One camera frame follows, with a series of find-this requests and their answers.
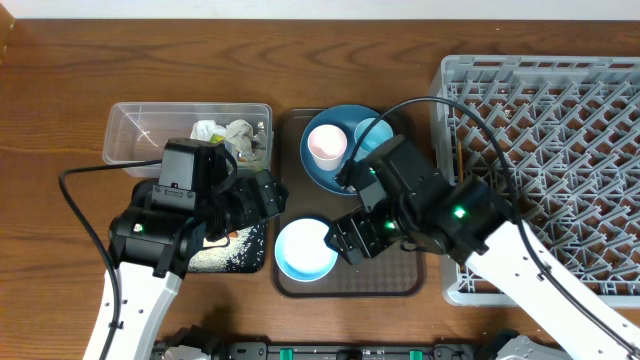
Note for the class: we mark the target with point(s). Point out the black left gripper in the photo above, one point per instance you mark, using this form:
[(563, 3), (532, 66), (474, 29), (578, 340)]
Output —
[(258, 208)]

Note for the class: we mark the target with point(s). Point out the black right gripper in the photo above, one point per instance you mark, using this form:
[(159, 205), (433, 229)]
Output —
[(371, 242)]

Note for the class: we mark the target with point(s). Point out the light blue bowl of rice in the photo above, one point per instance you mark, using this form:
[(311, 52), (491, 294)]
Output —
[(301, 252)]

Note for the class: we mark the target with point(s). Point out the white paper ball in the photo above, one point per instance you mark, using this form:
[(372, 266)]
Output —
[(239, 133)]

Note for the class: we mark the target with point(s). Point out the green foil snack wrapper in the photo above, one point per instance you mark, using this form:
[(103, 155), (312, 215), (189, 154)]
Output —
[(258, 154)]

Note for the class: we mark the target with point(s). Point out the pink cup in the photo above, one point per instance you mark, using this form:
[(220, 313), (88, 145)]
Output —
[(327, 145)]

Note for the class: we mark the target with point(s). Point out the light blue cup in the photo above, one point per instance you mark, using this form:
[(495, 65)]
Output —
[(379, 134)]

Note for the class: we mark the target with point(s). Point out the dark blue plate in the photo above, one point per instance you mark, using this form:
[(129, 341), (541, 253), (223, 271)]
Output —
[(346, 117)]

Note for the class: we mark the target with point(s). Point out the wooden chopstick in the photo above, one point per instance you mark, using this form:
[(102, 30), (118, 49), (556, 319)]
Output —
[(460, 163)]

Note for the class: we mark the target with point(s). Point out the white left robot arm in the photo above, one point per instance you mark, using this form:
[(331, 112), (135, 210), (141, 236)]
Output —
[(152, 243)]

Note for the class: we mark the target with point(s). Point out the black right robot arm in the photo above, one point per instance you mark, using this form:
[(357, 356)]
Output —
[(475, 227)]

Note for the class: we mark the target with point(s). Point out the grey dishwasher rack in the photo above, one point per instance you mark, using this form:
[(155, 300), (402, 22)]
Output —
[(565, 131)]

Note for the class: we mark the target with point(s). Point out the black plastic bin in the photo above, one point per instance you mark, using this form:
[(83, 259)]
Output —
[(235, 250)]

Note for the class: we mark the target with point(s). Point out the pile of white rice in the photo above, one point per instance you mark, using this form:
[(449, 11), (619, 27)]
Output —
[(235, 252)]

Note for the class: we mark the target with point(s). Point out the crumpled white paper napkin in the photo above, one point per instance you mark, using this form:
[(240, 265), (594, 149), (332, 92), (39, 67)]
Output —
[(208, 130)]

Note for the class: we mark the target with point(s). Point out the clear plastic bin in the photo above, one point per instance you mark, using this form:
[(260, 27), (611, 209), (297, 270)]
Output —
[(138, 131)]

